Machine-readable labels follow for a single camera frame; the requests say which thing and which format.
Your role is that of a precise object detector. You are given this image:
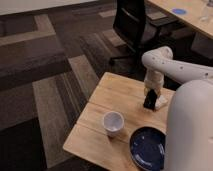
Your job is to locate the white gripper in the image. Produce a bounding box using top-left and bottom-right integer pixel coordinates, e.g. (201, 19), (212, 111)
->
(144, 69), (164, 99)

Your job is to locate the black eraser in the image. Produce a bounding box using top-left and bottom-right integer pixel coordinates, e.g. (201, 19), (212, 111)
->
(143, 89), (157, 110)

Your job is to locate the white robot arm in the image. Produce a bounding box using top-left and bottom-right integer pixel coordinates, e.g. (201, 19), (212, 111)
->
(141, 46), (213, 171)

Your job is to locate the white sponge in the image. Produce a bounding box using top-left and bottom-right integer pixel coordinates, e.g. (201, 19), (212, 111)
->
(155, 95), (168, 110)

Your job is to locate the white paper cup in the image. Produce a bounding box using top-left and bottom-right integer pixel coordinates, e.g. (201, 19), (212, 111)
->
(102, 111), (124, 137)

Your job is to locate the dark blue plate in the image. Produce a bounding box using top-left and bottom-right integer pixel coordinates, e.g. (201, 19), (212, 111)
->
(129, 126), (166, 171)

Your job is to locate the black office chair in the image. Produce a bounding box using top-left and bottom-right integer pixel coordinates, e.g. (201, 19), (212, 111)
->
(109, 0), (175, 66)

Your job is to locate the blue round coaster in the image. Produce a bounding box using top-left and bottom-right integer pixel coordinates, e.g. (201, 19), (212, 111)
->
(172, 8), (187, 15)

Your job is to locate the clear drinking glass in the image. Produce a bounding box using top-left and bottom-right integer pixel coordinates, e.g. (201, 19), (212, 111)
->
(200, 0), (213, 21)

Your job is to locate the wooden desk in background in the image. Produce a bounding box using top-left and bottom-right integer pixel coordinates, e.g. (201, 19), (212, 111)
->
(147, 0), (213, 39)

